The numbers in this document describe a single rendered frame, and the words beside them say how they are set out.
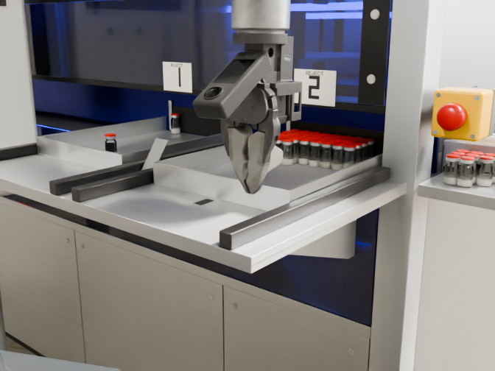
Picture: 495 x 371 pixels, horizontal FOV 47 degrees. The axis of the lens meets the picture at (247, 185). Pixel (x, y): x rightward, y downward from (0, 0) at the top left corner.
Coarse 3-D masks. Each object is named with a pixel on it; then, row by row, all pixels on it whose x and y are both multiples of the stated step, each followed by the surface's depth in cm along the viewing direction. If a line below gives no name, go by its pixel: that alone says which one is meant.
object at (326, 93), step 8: (296, 72) 100; (304, 72) 99; (312, 72) 98; (320, 72) 97; (328, 72) 96; (336, 72) 95; (296, 80) 101; (304, 80) 99; (312, 80) 98; (320, 80) 97; (328, 80) 96; (304, 88) 100; (320, 88) 98; (328, 88) 97; (296, 96) 101; (304, 96) 100; (320, 96) 98; (328, 96) 97; (312, 104) 99; (320, 104) 98; (328, 104) 97
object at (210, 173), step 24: (168, 168) 88; (192, 168) 96; (216, 168) 100; (288, 168) 100; (312, 168) 100; (360, 168) 89; (192, 192) 85; (216, 192) 82; (240, 192) 79; (264, 192) 77; (288, 192) 74; (312, 192) 79
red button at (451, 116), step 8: (448, 104) 82; (456, 104) 81; (440, 112) 82; (448, 112) 81; (456, 112) 81; (464, 112) 81; (440, 120) 82; (448, 120) 81; (456, 120) 81; (464, 120) 81; (448, 128) 82; (456, 128) 82
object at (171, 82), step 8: (168, 64) 120; (176, 64) 118; (184, 64) 117; (168, 72) 121; (176, 72) 119; (184, 72) 118; (168, 80) 121; (176, 80) 120; (184, 80) 118; (168, 88) 122; (176, 88) 120; (184, 88) 118
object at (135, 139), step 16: (96, 128) 121; (112, 128) 124; (128, 128) 127; (144, 128) 131; (160, 128) 135; (48, 144) 108; (64, 144) 105; (80, 144) 118; (96, 144) 120; (128, 144) 120; (144, 144) 120; (176, 144) 104; (192, 144) 108; (208, 144) 111; (64, 160) 106; (80, 160) 103; (96, 160) 100; (112, 160) 97; (128, 160) 96
